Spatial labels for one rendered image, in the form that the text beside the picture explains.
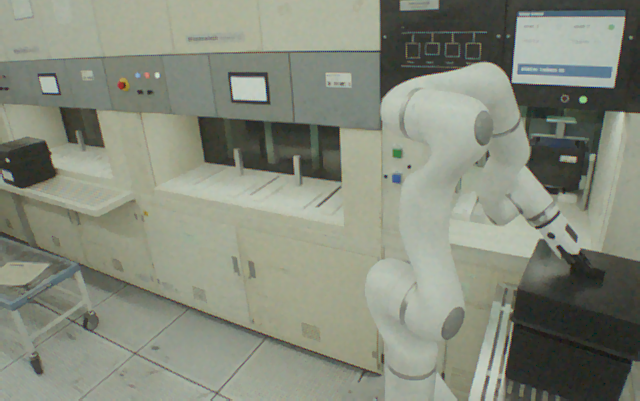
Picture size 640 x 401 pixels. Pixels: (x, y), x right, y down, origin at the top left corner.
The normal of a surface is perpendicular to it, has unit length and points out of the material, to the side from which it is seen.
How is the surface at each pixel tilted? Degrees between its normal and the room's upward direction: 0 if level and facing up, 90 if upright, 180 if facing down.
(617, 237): 90
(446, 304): 63
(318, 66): 90
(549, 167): 90
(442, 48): 90
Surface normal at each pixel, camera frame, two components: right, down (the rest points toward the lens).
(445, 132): -0.80, 0.18
